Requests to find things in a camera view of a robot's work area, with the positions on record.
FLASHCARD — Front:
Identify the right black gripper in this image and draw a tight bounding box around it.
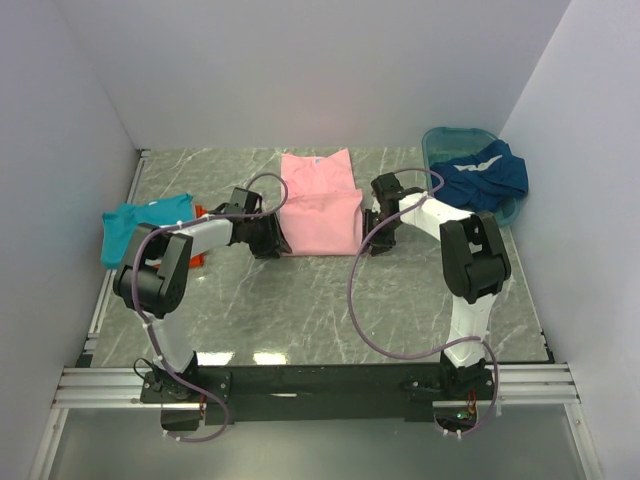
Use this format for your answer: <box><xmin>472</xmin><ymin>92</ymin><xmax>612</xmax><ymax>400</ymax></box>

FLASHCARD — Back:
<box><xmin>359</xmin><ymin>209</ymin><xmax>399</xmax><ymax>257</ymax></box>

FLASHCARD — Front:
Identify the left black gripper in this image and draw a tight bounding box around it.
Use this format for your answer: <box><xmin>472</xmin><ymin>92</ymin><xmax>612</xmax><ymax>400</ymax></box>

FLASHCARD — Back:
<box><xmin>245</xmin><ymin>212</ymin><xmax>292</xmax><ymax>260</ymax></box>

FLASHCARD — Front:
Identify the pink t shirt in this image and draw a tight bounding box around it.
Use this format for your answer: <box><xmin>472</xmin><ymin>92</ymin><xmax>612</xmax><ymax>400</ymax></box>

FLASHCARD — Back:
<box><xmin>279</xmin><ymin>149</ymin><xmax>363</xmax><ymax>256</ymax></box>

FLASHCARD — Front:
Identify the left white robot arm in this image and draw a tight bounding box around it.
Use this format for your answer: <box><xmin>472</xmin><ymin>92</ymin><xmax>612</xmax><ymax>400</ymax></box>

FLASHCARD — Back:
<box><xmin>113</xmin><ymin>188</ymin><xmax>292</xmax><ymax>402</ymax></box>

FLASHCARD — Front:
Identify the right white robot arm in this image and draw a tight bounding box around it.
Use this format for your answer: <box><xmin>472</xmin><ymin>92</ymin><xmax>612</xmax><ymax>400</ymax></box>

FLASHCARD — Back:
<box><xmin>358</xmin><ymin>172</ymin><xmax>511</xmax><ymax>399</ymax></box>

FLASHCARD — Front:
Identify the orange folded t shirt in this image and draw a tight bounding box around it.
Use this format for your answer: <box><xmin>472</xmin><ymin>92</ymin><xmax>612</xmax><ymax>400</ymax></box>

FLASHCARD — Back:
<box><xmin>187</xmin><ymin>203</ymin><xmax>209</xmax><ymax>269</ymax></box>

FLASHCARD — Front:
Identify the teal plastic bin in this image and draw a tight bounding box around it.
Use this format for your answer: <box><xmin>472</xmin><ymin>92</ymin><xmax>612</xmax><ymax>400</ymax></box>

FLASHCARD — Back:
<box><xmin>421</xmin><ymin>127</ymin><xmax>521</xmax><ymax>227</ymax></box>

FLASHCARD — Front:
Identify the navy blue t shirt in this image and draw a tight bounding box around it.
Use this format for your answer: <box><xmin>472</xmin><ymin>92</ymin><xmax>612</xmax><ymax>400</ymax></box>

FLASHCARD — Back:
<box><xmin>430</xmin><ymin>140</ymin><xmax>529</xmax><ymax>212</ymax></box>

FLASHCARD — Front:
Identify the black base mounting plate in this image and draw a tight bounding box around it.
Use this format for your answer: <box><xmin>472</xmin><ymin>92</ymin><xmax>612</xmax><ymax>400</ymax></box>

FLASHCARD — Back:
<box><xmin>140</xmin><ymin>363</ymin><xmax>494</xmax><ymax>425</ymax></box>

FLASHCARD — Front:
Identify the teal folded t shirt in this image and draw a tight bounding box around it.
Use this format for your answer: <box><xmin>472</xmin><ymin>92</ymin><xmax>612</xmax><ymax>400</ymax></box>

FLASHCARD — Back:
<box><xmin>101</xmin><ymin>193</ymin><xmax>195</xmax><ymax>270</ymax></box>

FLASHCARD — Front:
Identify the aluminium rail frame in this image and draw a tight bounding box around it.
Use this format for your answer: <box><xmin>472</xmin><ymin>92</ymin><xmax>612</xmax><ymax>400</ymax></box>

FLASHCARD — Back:
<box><xmin>27</xmin><ymin>148</ymin><xmax>606</xmax><ymax>480</ymax></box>

